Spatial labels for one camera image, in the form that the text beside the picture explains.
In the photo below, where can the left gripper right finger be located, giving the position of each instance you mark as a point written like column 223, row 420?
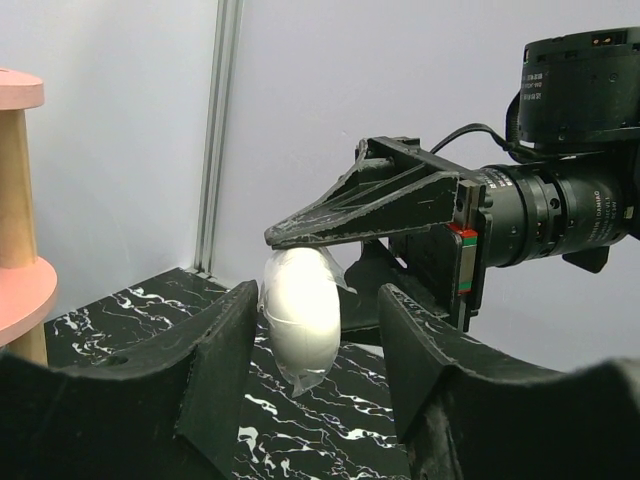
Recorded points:
column 464, row 410

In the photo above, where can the pink three-tier wooden shelf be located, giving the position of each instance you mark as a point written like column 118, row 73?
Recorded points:
column 28, row 281

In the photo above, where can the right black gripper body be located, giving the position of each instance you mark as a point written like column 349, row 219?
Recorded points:
column 503, row 215

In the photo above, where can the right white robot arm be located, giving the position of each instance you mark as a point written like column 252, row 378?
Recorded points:
column 578, row 98

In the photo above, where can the white oval case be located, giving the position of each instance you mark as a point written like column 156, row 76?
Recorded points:
column 299, row 298

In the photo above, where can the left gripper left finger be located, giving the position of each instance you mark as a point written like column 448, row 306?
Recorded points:
column 166, row 408

